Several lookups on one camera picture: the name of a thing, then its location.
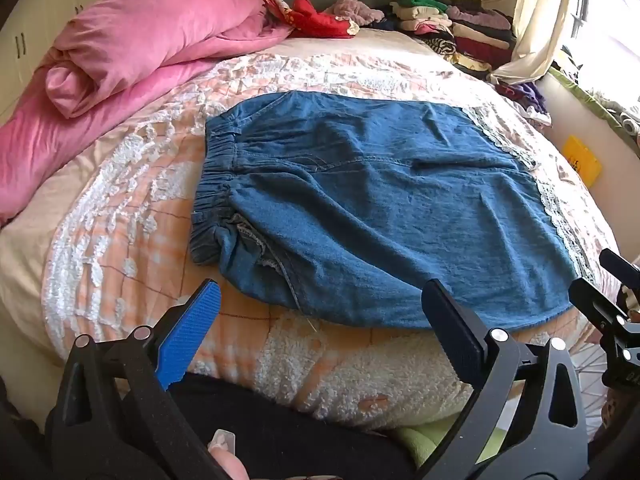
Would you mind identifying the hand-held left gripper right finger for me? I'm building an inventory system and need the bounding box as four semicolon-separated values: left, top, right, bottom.
417;278;591;480

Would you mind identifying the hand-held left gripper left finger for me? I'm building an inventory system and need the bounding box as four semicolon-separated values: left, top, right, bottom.
45;278;226;480

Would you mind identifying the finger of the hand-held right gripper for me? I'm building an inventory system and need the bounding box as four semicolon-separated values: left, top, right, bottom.
599;248;640;286
570;277;630;346

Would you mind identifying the blue denim pants lace trim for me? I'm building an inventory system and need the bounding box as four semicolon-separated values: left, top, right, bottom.
189;91;596;330

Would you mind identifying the person's left hand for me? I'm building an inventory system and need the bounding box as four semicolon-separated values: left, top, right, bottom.
207;429;251;480

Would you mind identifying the light green cloth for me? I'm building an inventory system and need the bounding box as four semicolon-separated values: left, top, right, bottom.
390;415;506;466

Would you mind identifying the yellow box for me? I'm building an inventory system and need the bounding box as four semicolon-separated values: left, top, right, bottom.
562;135;603;188

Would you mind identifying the black garment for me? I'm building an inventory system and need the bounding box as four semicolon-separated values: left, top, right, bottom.
120;375;416;480

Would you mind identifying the green window sill cover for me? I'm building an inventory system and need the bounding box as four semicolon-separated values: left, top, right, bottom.
550;65;640;146

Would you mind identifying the peach white fleece bedspread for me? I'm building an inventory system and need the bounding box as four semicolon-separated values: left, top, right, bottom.
0;27;621;433

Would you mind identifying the purple cloth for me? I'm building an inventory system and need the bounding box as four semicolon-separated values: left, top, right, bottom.
497;80;553;126

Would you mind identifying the cream curtain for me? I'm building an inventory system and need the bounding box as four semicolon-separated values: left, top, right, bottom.
490;0;576;86

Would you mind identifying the stack of folded clothes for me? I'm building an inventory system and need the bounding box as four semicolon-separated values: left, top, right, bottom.
370;0;518;81

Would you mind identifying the pink quilt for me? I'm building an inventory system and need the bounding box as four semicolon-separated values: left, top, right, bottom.
0;0;296;226

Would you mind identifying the red patterned cloth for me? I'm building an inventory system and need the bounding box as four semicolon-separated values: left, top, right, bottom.
255;0;361;38

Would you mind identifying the cream wardrobe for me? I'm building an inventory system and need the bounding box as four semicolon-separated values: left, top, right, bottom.
0;0;121;126

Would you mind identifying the mauve fuzzy cloth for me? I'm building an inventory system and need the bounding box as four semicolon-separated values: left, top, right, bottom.
322;0;386;28

